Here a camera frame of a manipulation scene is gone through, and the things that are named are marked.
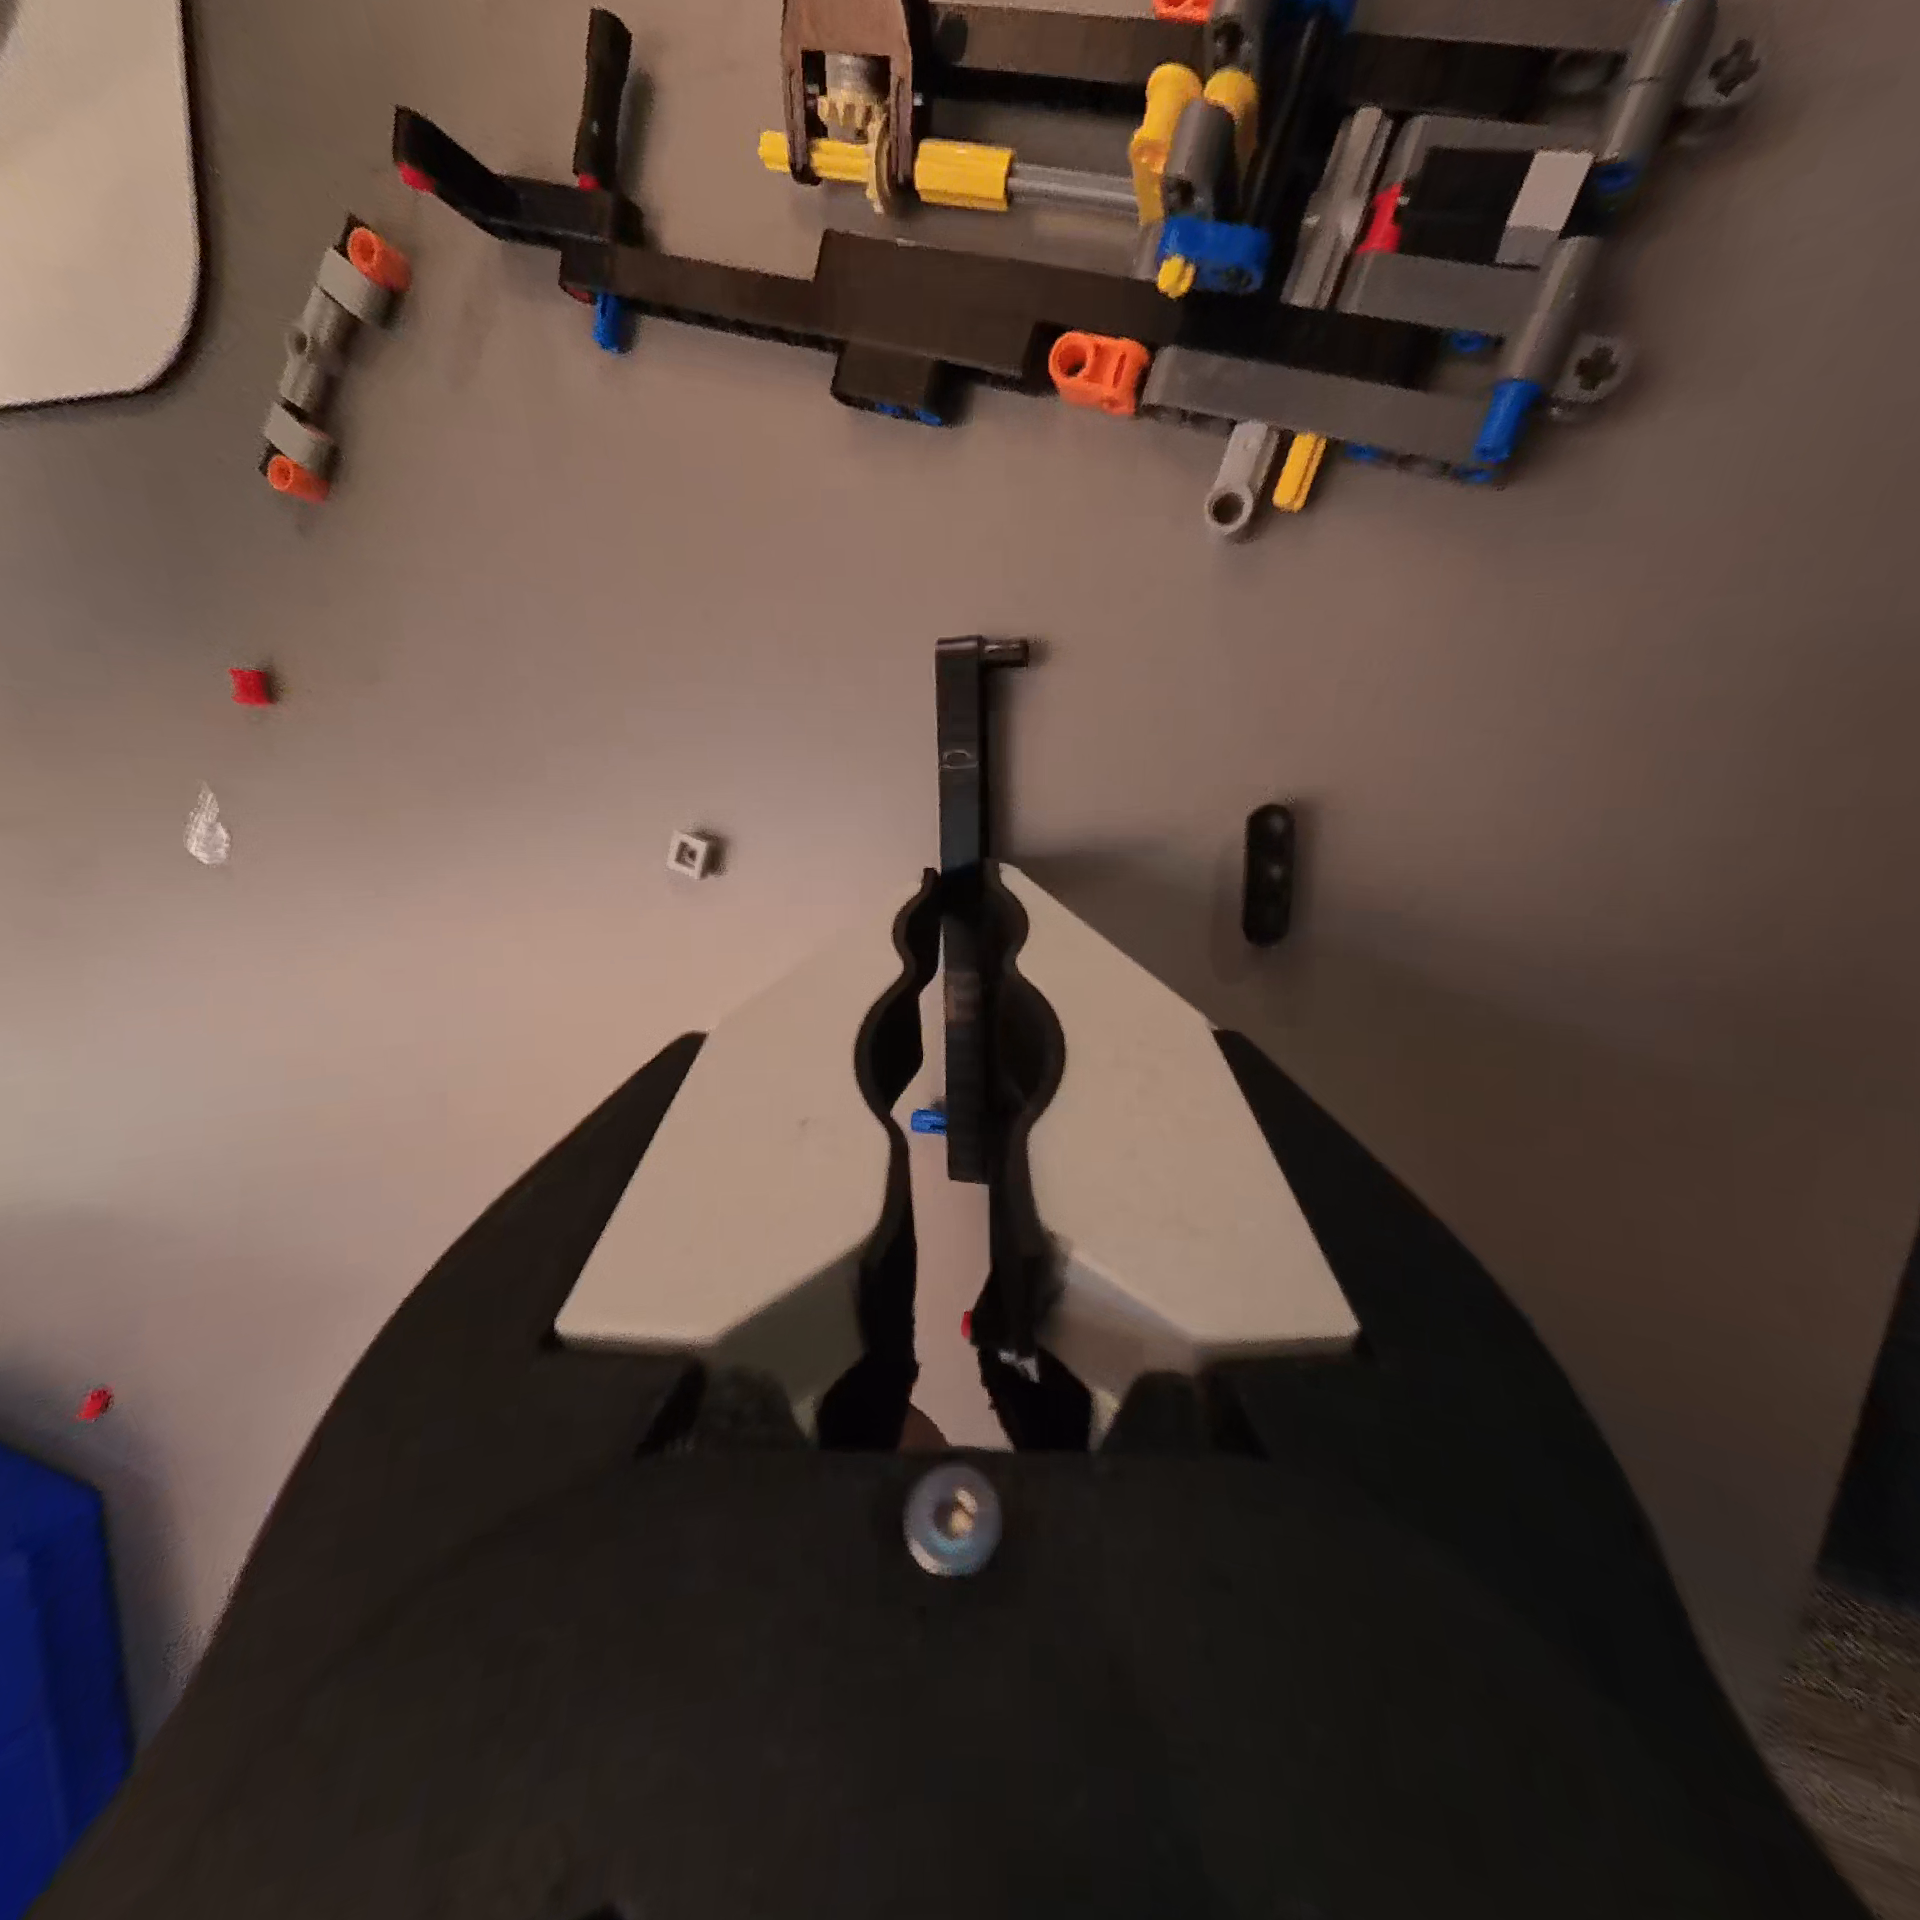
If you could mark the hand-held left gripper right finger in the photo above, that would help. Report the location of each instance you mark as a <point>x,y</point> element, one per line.
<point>1187,1185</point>

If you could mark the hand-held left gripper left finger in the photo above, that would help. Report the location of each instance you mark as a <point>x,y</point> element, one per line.
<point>736,1185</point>

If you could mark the long black toy beam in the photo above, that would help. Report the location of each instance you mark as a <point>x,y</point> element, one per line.
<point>961,749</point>

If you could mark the toy brick vehicle chassis assembly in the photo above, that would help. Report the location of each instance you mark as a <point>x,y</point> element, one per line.
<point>930,301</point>

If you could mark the short black two-hole beam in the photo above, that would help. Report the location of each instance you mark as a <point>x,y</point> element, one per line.
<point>1270,877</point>

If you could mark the small white toy stud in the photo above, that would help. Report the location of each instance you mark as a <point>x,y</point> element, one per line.
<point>693,853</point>

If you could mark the clear plastic scrap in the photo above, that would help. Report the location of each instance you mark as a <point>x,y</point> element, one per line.
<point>209,829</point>

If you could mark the red toy bush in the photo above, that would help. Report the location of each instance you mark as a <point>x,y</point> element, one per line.
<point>251,685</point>

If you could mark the blue storage bin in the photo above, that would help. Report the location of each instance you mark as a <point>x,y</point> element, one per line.
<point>53,1679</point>

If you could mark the grey orange toy connector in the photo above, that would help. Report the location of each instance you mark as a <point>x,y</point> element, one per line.
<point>330,330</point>

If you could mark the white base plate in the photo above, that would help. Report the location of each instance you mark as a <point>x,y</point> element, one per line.
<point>91,193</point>

